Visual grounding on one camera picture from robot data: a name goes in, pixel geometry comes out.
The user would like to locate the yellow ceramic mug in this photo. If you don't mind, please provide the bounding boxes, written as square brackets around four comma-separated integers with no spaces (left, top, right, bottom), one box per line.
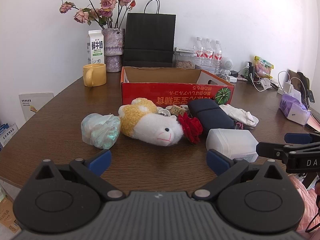
[83,64,107,87]

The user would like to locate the brown cardboard piece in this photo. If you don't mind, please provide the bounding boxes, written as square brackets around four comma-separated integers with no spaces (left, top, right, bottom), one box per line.
[287,69,310,98]

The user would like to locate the white green milk carton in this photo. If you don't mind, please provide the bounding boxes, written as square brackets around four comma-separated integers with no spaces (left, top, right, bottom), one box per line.
[87,29,104,65]

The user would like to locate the black paper bag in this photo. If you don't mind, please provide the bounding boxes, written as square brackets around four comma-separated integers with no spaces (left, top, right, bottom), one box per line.
[122,0,176,68]

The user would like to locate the yellow green snack packet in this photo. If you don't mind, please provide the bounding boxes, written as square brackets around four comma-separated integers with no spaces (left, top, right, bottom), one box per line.
[254,56,274,78]

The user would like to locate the white face mask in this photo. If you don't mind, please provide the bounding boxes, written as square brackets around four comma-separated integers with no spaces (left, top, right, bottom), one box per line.
[259,78,272,92]

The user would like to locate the dark navy pouch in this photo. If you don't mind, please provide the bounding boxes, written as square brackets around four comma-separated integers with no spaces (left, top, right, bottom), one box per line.
[187,99,236,133]

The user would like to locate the white round robot speaker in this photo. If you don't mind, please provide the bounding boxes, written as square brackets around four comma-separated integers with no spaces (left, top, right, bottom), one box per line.
[220,57,233,75]

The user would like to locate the dried pink rose bouquet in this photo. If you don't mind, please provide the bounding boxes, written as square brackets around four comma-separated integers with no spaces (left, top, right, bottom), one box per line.
[59,0,137,30]

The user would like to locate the red cardboard box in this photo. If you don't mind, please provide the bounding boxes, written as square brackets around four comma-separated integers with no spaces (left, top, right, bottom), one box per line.
[121,66,235,107]

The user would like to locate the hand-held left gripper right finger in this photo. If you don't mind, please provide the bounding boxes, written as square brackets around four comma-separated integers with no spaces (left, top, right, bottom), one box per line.
[192,149,284,202]

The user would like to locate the white yellow plush sheep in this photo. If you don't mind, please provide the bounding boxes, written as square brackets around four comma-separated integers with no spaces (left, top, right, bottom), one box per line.
[118,97,184,147]

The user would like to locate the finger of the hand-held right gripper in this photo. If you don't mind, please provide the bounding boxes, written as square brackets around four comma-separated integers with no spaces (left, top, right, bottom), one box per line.
[284,132,320,144]
[256,141,320,164]

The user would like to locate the pink plastic bag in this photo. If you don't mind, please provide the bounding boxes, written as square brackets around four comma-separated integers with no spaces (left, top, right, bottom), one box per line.
[295,175,320,233]

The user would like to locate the white printed board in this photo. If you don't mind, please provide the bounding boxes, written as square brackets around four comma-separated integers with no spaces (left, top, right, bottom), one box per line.
[19,92,54,121]

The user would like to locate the small pink handled tool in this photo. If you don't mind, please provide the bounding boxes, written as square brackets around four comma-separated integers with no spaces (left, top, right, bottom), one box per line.
[235,121,254,130]

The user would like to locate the purple textured vase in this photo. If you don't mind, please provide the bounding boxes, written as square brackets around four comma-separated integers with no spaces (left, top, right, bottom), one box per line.
[102,28,125,73]

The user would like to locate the iridescent plastic bag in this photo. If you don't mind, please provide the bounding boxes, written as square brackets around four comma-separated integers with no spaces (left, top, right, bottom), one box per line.
[81,113,122,150]

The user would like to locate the purple tissue pack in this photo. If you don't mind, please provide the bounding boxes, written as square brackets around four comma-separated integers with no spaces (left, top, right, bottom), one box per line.
[279,94,311,125]

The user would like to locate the blue white pamphlets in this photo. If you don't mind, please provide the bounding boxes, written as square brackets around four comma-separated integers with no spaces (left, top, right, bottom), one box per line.
[0,122,19,150]

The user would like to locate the small tan labelled block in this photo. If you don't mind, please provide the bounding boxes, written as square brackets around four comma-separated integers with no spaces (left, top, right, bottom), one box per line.
[170,105,188,117]

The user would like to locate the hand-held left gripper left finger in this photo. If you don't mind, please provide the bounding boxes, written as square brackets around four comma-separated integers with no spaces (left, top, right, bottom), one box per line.
[35,149,125,202]

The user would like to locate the white cotton glove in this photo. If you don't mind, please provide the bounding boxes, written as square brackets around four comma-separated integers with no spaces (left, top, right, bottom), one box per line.
[219,104,260,127]

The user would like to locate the white translucent plastic jar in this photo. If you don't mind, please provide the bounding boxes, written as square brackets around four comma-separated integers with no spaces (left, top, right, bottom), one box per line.
[206,128,259,163]

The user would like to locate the black strap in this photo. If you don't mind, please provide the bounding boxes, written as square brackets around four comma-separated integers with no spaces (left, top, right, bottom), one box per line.
[297,72,316,103]

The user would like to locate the printed carton box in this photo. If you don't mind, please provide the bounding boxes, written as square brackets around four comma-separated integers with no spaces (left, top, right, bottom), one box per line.
[0,184,20,233]

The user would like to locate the red fabric rose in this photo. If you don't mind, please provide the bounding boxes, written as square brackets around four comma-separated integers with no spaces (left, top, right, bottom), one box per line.
[178,112,203,145]

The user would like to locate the clear sunflower seed container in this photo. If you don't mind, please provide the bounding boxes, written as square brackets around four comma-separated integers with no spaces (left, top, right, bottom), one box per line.
[174,52,196,69]

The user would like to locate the flat white box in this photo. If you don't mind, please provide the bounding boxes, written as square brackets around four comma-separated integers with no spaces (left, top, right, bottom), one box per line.
[174,47,196,54]

